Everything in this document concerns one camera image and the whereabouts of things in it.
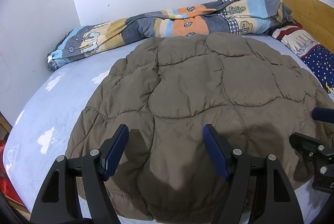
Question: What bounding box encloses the red plastic object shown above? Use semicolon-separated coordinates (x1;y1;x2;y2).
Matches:
0;139;27;210

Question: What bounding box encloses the light blue cloud bed sheet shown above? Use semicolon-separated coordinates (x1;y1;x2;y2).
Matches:
3;33;334;224

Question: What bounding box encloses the navy starry pillow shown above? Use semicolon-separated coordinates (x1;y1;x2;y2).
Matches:
271;22;334;94

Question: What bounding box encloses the brown quilted jacket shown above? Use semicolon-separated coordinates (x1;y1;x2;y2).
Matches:
65;32;334;223

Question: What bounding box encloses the wooden furniture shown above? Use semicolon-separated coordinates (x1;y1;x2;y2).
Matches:
0;111;13;137

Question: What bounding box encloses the wooden headboard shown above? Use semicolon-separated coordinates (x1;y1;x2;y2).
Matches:
273;0;334;53

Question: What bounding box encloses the patchwork cartoon quilt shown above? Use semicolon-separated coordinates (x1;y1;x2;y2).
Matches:
47;0;303;71

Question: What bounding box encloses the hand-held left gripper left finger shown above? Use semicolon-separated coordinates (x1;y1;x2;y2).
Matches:
30;124;129;224

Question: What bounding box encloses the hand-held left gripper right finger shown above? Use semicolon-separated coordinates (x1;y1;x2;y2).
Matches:
203;124;304;224

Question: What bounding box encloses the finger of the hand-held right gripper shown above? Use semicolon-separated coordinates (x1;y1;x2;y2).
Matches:
289;132;334;157
311;107;334;124

